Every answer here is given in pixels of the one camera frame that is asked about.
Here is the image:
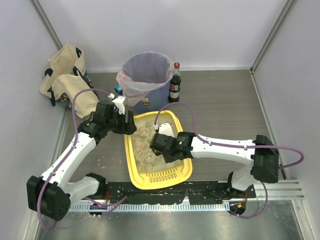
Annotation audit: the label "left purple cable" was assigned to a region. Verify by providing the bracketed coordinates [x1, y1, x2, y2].
[36, 88, 116, 231]

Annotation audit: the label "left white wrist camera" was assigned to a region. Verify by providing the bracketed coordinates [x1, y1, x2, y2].
[112, 95, 128, 115]

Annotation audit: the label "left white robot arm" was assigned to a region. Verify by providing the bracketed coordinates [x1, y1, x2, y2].
[26, 96, 137, 221]

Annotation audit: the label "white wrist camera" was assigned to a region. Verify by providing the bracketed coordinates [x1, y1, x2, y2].
[153, 122, 175, 138]
[112, 95, 128, 115]

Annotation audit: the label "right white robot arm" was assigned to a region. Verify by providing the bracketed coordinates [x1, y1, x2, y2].
[149, 131, 279, 200]

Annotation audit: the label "small blue box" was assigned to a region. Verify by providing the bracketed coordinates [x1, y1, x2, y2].
[114, 85, 123, 96]

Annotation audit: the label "beige canvas tote bag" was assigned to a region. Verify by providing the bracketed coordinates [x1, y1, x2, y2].
[39, 43, 99, 119]

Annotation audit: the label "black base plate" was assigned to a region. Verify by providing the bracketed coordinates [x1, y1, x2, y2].
[100, 181, 256, 205]

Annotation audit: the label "slotted cable duct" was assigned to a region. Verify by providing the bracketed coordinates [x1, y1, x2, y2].
[69, 202, 230, 213]

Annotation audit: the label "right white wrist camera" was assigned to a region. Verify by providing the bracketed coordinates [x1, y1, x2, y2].
[153, 122, 175, 138]

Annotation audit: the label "pink bin liner bag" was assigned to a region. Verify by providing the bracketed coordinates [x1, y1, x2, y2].
[115, 51, 174, 107]

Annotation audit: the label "dark soda bottle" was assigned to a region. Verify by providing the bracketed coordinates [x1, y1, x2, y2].
[168, 62, 181, 103]

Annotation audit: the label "cat litter pellets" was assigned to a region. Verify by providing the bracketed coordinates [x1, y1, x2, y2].
[131, 119, 181, 173]

